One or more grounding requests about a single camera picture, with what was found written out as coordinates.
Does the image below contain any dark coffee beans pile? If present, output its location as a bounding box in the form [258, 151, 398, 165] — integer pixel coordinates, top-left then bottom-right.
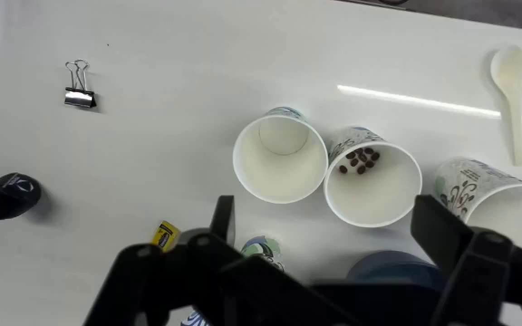
[338, 145, 383, 176]

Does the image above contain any silver black binder clip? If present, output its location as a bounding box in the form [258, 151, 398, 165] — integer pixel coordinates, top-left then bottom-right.
[62, 59, 100, 113]

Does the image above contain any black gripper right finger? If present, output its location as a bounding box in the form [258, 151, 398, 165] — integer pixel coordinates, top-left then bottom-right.
[410, 194, 522, 326]

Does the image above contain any patterned paper cup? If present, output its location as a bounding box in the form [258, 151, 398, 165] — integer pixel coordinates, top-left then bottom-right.
[231, 106, 331, 207]
[432, 156, 522, 252]

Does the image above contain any white plate with blue pattern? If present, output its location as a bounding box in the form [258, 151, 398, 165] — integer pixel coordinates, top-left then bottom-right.
[240, 234, 287, 270]

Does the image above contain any small black rounded object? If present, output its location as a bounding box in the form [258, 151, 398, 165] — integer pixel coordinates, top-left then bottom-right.
[0, 173, 44, 223]

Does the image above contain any yellow packet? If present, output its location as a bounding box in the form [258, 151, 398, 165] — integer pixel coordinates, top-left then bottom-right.
[151, 220, 184, 254]

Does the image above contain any paper cup with coffee beans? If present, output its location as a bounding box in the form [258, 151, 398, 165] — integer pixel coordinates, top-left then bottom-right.
[323, 126, 425, 231]

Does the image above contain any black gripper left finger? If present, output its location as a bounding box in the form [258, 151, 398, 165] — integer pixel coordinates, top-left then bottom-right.
[82, 194, 360, 326]

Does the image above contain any blue bowl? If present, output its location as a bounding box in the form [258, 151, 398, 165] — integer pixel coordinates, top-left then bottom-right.
[347, 251, 450, 294]

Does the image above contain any white plastic spoon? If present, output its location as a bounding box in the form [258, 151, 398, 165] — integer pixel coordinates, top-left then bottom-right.
[490, 44, 522, 167]

